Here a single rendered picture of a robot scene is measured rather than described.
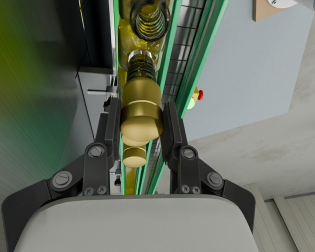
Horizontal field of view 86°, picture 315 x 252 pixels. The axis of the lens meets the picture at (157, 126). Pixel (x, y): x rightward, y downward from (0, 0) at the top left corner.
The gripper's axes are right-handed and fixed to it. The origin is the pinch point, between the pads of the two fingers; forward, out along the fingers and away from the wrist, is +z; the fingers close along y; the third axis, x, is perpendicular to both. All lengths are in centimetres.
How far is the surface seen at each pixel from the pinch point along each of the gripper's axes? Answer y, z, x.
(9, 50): -12.2, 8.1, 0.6
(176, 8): 5.3, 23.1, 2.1
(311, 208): 576, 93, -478
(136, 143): 0.0, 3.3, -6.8
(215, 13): 12.5, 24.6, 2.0
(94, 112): -12.4, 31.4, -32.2
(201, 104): 40, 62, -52
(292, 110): 211, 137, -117
